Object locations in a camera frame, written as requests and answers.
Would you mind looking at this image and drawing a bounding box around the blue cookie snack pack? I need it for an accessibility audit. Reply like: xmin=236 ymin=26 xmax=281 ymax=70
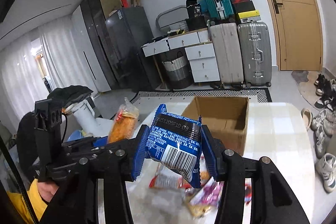
xmin=145 ymin=104 xmax=202 ymax=188

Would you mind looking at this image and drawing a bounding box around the orange snack bag clear wrap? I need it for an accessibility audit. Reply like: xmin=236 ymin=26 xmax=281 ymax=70
xmin=108 ymin=97 xmax=139 ymax=143

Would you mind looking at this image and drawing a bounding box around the person's left hand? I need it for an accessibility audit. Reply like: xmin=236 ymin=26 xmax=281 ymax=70
xmin=37 ymin=181 xmax=59 ymax=202

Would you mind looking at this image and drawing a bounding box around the red snack pack on table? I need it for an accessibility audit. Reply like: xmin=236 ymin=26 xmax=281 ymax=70
xmin=149 ymin=163 xmax=191 ymax=190

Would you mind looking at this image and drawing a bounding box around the brown cardboard SF box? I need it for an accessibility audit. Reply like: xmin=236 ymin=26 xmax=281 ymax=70
xmin=182 ymin=96 xmax=249 ymax=156

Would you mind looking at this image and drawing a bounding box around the purple candy bag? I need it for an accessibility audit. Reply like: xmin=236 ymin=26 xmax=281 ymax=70
xmin=189 ymin=177 xmax=224 ymax=207

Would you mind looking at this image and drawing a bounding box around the black white patterned rug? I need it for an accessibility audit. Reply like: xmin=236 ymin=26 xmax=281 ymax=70
xmin=130 ymin=88 xmax=272 ymax=103

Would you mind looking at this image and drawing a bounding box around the striped woven laundry basket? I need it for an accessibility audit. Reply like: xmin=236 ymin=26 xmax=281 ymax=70
xmin=162 ymin=51 xmax=193 ymax=90

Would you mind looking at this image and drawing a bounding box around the white drawer desk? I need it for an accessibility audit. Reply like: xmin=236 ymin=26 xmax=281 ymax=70
xmin=142 ymin=28 xmax=220 ymax=83

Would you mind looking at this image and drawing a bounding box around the beige hard suitcase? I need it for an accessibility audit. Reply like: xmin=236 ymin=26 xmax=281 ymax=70
xmin=210 ymin=23 xmax=244 ymax=85

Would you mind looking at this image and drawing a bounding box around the silver aluminium suitcase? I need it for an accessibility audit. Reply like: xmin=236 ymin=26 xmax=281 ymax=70
xmin=238 ymin=22 xmax=272 ymax=87

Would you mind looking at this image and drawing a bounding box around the grey door mat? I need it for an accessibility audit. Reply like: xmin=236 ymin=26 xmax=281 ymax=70
xmin=291 ymin=71 xmax=320 ymax=106

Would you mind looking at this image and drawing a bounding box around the black refrigerator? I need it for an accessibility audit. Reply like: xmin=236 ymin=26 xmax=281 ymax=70
xmin=105 ymin=6 xmax=161 ymax=92

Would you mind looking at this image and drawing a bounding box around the yellow black shoe box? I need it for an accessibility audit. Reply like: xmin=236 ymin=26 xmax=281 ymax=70
xmin=238 ymin=10 xmax=261 ymax=23

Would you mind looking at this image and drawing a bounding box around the wooden door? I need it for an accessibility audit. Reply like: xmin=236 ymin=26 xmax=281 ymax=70
xmin=267 ymin=0 xmax=323 ymax=71

